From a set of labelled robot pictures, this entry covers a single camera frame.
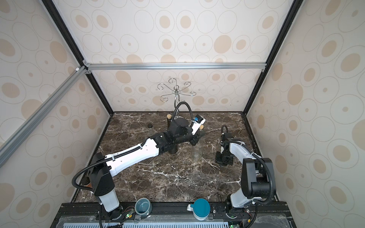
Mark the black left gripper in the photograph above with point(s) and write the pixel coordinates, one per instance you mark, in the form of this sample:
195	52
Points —
197	137

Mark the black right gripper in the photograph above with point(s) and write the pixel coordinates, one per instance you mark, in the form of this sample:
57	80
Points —
224	156

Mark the dark green wine bottle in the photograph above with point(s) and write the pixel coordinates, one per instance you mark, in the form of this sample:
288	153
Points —
173	148

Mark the clear glass bottle cork stopper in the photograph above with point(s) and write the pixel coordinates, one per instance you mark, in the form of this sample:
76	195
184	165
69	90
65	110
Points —
197	150

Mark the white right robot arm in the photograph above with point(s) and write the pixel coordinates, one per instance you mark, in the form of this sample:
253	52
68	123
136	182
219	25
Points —
257	185

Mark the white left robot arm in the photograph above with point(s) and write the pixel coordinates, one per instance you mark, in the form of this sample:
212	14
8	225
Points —
106	167

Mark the clear bottle black cap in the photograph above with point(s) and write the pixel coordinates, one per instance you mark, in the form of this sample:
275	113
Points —
151	130

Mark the chrome glass rack stand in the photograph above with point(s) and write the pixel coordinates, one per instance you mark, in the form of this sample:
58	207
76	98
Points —
176	91

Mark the teal lid white container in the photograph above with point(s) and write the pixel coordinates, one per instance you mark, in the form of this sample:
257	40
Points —
200	209

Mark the grey teal cup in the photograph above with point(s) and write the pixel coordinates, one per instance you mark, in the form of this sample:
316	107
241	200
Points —
143	207

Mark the horizontal aluminium rail back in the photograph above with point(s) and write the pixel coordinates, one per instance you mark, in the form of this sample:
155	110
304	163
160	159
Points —
177	66

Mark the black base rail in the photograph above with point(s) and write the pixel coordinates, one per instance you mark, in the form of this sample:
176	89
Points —
174	215

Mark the aluminium rail left side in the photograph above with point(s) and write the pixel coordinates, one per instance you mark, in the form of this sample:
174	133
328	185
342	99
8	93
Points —
15	141

